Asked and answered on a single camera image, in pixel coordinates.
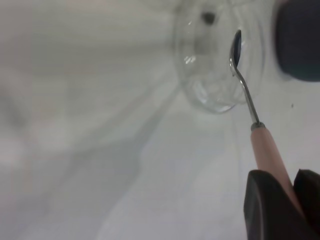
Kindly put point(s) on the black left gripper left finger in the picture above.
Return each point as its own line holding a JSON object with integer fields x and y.
{"x": 267, "y": 215}

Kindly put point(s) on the dark grey ceramic mug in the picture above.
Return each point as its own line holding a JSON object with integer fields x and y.
{"x": 300, "y": 40}

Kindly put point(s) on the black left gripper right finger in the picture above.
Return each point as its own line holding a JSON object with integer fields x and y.
{"x": 311, "y": 195}

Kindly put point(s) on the small clear glass dish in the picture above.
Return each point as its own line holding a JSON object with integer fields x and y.
{"x": 200, "y": 85}

